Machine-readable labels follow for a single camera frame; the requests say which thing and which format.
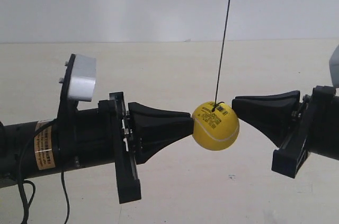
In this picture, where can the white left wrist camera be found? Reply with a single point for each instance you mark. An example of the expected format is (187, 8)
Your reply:
(82, 79)

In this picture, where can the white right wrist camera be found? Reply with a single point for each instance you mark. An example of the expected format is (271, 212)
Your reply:
(334, 67)

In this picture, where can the yellow tennis ball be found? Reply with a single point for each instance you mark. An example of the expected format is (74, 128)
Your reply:
(216, 126)

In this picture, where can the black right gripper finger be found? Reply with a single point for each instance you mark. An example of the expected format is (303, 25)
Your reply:
(272, 115)

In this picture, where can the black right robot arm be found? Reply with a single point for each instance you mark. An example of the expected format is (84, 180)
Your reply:
(297, 125)

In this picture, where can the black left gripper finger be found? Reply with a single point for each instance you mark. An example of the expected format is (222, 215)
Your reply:
(154, 129)

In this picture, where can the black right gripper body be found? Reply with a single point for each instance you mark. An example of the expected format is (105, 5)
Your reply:
(315, 133)

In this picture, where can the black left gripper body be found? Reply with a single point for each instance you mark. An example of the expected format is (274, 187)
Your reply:
(119, 134)

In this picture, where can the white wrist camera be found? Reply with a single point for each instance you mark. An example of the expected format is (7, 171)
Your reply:
(82, 79)
(334, 67)

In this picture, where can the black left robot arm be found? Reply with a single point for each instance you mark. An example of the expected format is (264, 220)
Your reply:
(74, 139)

